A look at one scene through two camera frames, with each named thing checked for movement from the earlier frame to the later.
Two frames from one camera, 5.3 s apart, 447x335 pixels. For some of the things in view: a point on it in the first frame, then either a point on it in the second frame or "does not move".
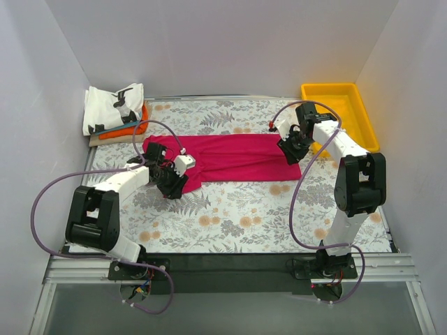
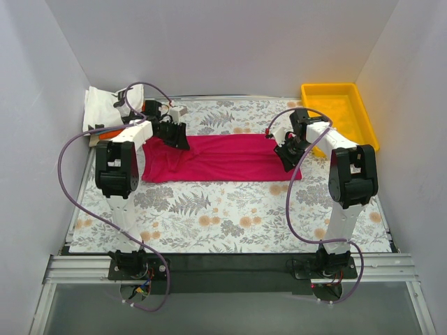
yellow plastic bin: [344, 99] does not move
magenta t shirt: [214, 158] does not move
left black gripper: [172, 185] → [171, 129]
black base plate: [228, 274] does not move
